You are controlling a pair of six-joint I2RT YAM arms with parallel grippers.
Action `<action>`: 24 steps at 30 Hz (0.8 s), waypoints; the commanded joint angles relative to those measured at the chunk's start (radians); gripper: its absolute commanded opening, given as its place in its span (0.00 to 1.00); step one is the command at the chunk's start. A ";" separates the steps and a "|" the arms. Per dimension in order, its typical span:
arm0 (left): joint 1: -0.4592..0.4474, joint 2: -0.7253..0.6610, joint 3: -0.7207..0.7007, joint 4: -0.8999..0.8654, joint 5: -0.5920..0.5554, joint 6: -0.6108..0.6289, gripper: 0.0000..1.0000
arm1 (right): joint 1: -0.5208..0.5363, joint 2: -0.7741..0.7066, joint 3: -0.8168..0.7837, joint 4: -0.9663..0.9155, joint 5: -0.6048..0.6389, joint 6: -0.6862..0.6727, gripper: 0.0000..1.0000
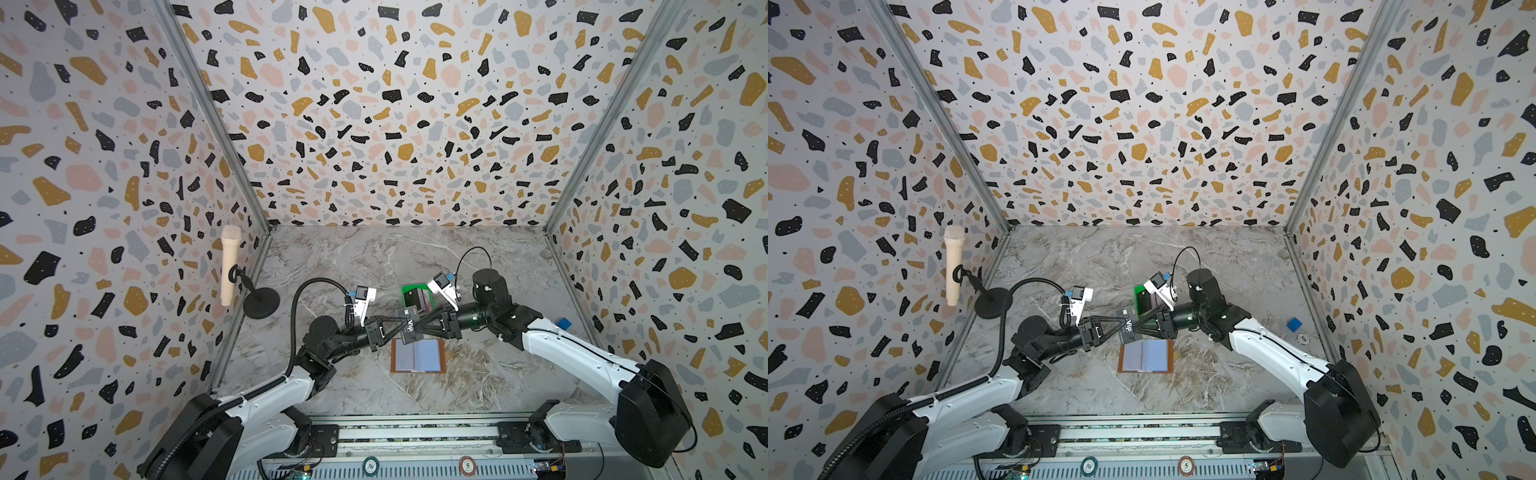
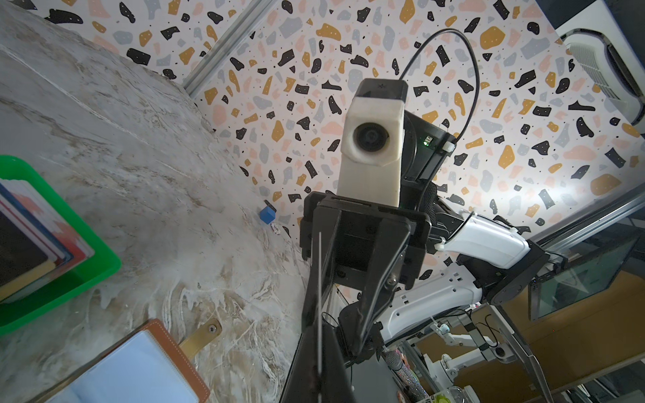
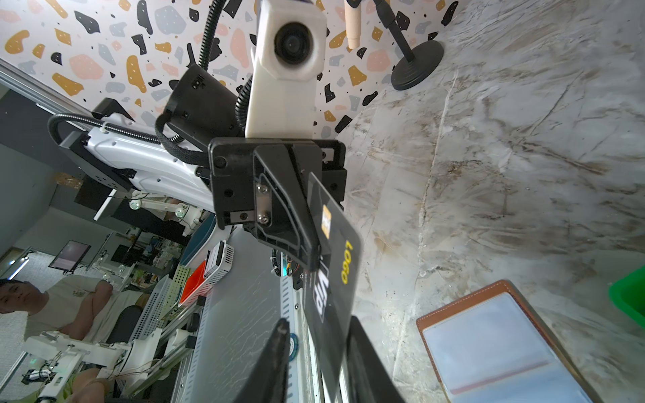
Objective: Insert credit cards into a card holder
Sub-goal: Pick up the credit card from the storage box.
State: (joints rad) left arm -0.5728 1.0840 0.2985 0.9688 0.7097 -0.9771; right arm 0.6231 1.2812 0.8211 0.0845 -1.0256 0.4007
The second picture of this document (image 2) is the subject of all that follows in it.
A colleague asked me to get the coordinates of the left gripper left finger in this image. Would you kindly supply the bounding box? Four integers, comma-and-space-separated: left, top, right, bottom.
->
280, 327, 322, 403

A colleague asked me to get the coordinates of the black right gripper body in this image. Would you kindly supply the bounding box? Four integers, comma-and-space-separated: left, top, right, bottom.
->
300, 192, 432, 290

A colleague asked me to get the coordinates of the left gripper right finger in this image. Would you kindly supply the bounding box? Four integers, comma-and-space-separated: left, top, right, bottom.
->
319, 324, 355, 402

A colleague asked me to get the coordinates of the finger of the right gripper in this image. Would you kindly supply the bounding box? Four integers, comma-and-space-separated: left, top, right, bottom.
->
352, 215, 411, 356
301, 201, 342, 332

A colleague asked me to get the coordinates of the brown leather card holder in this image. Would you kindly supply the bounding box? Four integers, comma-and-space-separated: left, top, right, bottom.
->
32, 319, 223, 402

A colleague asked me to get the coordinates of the green plastic card tray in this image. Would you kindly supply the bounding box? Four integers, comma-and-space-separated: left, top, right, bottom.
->
1, 155, 121, 334

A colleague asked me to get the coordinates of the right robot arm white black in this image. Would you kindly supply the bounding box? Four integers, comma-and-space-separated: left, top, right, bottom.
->
297, 109, 547, 364

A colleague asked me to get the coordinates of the stack of cards in tray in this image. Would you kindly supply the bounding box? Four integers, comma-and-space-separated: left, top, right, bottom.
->
1, 180, 95, 304

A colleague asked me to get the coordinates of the blue cube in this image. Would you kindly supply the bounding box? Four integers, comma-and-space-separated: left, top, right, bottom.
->
259, 206, 276, 224

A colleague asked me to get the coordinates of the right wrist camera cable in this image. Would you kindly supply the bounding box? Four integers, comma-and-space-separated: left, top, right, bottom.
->
400, 29, 481, 147

